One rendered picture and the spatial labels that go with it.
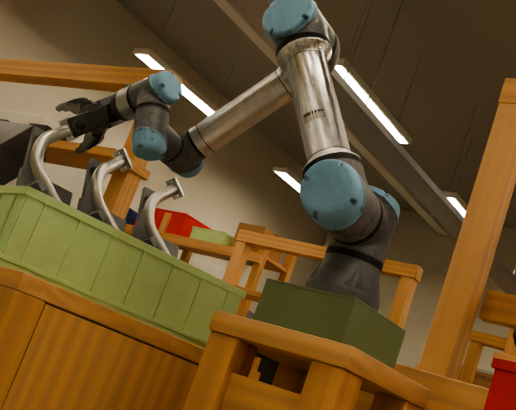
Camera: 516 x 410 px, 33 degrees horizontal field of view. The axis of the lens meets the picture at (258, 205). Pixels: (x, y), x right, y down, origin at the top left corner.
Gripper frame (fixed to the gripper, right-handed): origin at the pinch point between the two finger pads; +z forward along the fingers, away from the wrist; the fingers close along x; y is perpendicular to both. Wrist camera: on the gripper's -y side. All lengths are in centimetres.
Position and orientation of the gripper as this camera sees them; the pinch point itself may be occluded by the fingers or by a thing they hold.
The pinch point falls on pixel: (65, 131)
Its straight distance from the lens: 216.5
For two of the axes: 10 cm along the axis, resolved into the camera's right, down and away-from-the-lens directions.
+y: 5.3, -3.5, 7.8
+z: -7.6, 2.2, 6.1
